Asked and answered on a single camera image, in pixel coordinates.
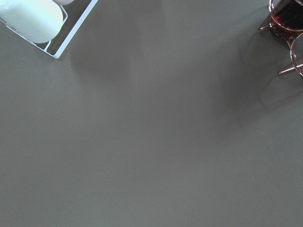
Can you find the tea bottle slot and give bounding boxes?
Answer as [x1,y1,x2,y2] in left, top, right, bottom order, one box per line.
[269,0,303,40]

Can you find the pale green cup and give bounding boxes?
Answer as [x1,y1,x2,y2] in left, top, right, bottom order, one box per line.
[0,0,63,44]

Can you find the copper wire bottle rack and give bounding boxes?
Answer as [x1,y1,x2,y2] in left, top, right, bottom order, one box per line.
[258,0,303,76]

